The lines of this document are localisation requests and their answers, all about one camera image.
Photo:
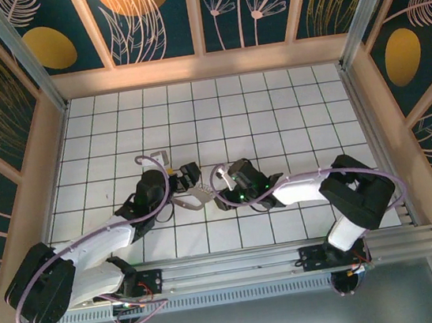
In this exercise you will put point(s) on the metal keyring loop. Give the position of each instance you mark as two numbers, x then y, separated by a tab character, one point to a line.
196	210

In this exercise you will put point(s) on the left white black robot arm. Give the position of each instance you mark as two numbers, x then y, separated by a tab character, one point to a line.
91	241

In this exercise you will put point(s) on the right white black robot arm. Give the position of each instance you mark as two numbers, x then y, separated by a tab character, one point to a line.
303	191

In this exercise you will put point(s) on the long aluminium base rail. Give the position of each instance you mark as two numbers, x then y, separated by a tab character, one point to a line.
230	267

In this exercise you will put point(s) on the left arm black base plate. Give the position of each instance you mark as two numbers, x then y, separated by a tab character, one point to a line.
152	281

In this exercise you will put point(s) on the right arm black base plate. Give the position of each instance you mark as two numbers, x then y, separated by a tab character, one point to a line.
312	258

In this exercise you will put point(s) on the aluminium side rail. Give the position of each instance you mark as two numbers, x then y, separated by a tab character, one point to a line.
367	129

